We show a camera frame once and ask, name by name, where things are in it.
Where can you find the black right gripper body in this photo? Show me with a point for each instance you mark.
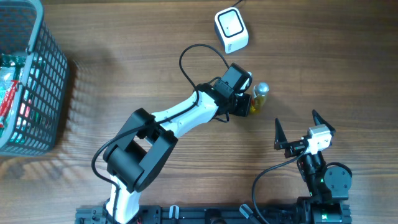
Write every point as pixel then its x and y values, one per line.
pixel 294 148

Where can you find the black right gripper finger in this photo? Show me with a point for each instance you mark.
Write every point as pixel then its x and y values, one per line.
pixel 280 137
pixel 318 120

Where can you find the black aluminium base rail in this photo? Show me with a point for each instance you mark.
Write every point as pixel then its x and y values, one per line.
pixel 293 213

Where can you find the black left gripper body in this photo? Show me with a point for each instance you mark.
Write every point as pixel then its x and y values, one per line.
pixel 240 104

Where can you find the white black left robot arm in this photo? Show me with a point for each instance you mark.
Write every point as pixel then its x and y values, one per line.
pixel 136 156

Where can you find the white barcode scanner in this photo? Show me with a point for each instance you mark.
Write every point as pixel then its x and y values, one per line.
pixel 231 30

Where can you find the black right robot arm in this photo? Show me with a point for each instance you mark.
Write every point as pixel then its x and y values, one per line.
pixel 328 183

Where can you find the red white candy stick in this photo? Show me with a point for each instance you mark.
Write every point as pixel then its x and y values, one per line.
pixel 7 101

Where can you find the green wipes packet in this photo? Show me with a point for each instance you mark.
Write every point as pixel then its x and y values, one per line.
pixel 12 67

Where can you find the dark mesh shopping basket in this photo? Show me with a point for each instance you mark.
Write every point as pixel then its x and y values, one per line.
pixel 35 113

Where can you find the yellow oil bottle silver cap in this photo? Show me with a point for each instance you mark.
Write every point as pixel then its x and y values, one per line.
pixel 259 97

